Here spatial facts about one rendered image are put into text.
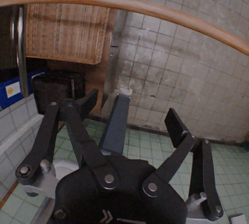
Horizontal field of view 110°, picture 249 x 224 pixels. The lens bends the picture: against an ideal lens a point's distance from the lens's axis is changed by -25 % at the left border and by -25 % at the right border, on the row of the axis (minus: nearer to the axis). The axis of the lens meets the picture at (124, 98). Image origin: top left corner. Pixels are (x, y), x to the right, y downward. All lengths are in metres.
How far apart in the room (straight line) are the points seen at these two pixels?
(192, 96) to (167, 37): 0.86
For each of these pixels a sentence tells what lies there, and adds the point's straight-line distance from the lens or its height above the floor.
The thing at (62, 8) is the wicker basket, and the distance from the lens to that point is 1.11.
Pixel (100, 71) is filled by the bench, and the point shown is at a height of 0.58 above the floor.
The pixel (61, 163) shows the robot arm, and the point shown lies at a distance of 0.75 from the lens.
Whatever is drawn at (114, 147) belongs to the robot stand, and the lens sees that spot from 0.84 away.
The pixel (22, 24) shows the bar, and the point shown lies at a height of 1.17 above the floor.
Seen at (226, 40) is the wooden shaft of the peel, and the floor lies 1.20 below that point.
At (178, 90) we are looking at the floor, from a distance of 1.67.
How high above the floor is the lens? 1.48
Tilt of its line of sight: 66 degrees down
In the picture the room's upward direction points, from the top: 167 degrees counter-clockwise
